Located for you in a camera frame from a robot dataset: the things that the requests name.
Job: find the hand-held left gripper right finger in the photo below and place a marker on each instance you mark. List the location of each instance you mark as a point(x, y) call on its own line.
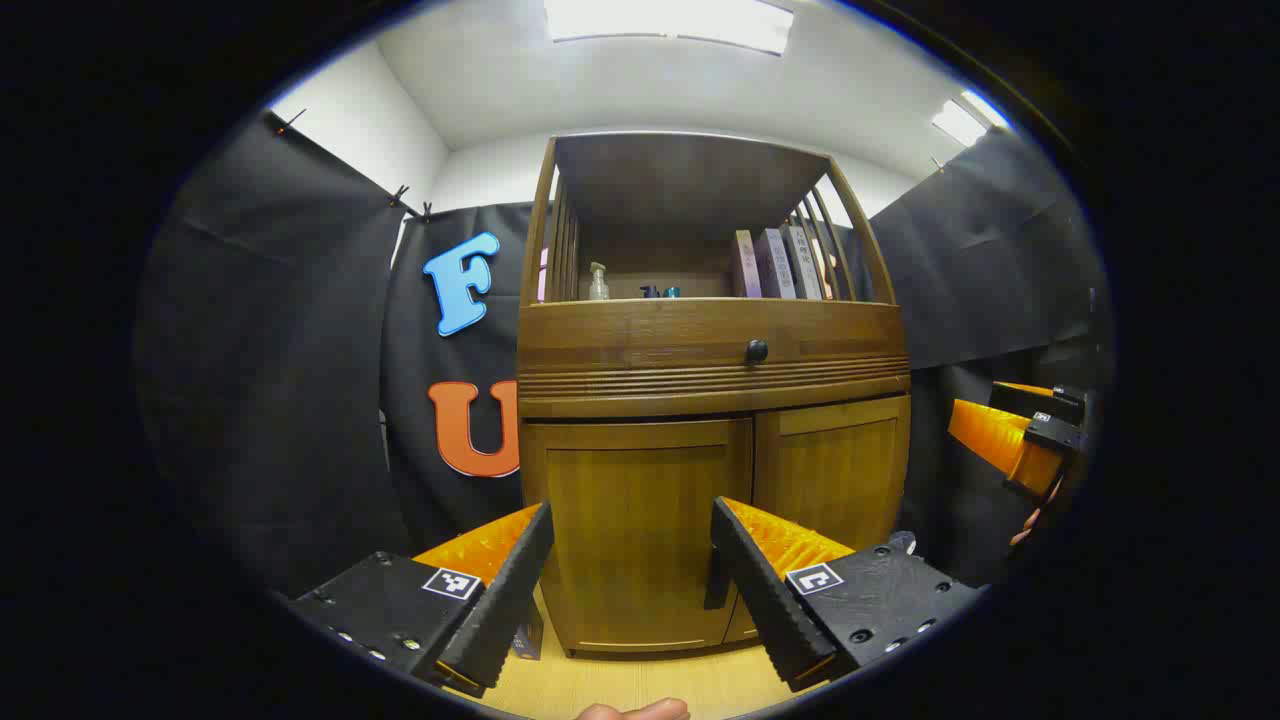
point(760, 590)

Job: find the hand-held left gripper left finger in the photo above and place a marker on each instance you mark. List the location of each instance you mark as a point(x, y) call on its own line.
point(505, 590)

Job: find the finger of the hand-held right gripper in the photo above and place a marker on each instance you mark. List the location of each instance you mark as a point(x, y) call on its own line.
point(990, 440)
point(1040, 400)

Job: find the wooden shoe cabinet door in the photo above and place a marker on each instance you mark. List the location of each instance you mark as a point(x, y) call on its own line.
point(630, 520)
point(835, 470)

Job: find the wooden double-door shoe cabinet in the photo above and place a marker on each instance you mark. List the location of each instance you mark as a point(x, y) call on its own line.
point(640, 360)

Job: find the grey book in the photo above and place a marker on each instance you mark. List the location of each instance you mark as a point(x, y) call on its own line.
point(800, 260)

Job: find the ceiling light panel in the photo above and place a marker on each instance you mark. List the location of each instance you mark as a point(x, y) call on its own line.
point(670, 20)
point(965, 118)

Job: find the pale pink book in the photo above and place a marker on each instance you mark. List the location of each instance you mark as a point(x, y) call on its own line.
point(746, 265)

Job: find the clear pump bottle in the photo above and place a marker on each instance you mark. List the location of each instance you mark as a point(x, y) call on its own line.
point(598, 285)

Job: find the black backdrop cloth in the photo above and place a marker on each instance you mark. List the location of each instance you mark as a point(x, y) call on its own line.
point(260, 380)

